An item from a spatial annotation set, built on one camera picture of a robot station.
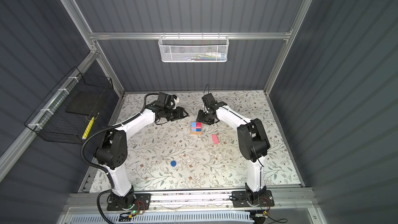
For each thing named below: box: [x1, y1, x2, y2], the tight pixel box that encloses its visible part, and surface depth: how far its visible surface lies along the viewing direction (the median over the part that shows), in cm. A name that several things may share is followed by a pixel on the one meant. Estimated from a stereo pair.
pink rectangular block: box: [211, 133, 220, 145], surface depth 98 cm
